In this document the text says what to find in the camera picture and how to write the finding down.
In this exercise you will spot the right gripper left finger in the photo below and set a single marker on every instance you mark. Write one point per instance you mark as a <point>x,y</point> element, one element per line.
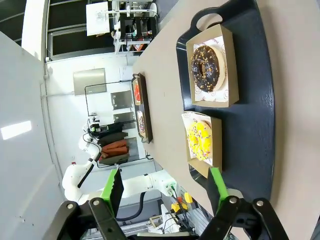
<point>110,205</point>

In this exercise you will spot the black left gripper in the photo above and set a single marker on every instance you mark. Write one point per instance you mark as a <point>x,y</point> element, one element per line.
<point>94,128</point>

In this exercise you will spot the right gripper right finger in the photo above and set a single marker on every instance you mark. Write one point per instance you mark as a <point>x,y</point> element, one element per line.
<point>220,200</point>

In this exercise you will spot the chocolate donut colourful sprinkles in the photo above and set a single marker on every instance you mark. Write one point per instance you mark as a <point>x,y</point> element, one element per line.
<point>141,125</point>

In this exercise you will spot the brown cardboard box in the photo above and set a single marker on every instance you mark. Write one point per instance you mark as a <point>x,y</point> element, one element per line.
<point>216,150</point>
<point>145,113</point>
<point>140,82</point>
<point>232,75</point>

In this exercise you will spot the red glazed donut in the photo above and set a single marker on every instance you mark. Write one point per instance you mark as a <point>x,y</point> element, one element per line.
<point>136,92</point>

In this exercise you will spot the yellow sprinkled donut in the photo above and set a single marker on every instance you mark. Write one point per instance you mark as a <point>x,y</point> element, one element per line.
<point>200,143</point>

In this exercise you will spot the white printed paper liner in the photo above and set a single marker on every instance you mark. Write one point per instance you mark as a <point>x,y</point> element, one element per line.
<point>190,117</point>
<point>217,96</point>

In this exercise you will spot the chocolate donut orange sprinkles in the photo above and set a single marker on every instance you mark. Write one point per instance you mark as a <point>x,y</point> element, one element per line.
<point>200,80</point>

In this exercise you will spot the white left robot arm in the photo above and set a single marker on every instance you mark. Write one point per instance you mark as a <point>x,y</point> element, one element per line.
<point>72,180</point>

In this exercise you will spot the brown plastic tray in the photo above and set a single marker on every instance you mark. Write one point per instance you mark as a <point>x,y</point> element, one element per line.
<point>148,112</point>

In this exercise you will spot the black plastic tray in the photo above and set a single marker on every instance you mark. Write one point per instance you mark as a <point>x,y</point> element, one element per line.
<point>255,100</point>

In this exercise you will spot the black jacket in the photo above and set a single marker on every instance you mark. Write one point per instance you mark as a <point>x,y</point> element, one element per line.
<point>115,127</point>

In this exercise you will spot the orange jacket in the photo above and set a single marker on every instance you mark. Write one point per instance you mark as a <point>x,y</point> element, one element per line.
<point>115,149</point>

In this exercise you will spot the yellow plug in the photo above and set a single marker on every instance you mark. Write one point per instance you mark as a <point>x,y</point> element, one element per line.
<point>188,198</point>
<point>178,207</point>

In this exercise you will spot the white board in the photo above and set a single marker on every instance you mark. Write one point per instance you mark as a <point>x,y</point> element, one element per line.
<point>97,20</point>

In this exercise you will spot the white shelf cart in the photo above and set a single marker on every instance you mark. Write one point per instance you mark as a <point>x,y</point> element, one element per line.
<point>135,25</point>

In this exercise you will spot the small steel wall panel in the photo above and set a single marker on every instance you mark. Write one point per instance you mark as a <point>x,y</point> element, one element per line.
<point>121,100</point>
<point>123,120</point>

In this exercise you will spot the large steel wall panel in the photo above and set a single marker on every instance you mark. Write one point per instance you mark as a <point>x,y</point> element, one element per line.
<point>88,81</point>

